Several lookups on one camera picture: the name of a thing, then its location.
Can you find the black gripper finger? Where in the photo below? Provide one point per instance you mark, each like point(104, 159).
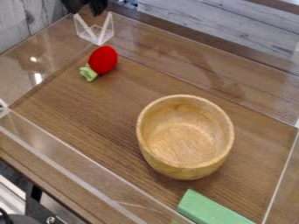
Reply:
point(72, 5)
point(97, 6)

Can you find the red plush strawberry toy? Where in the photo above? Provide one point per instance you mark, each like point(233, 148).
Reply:
point(101, 62)

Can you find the wooden bowl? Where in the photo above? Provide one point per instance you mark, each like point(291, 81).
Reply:
point(185, 135)

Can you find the green rectangular block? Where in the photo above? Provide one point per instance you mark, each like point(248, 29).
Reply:
point(204, 211)

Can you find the clear acrylic corner bracket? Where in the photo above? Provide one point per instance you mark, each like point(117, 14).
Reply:
point(97, 35)

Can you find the clear acrylic tray wall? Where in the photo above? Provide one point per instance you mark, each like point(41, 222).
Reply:
point(87, 188)

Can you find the black table leg bracket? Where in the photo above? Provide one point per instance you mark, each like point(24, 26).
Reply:
point(36, 210)

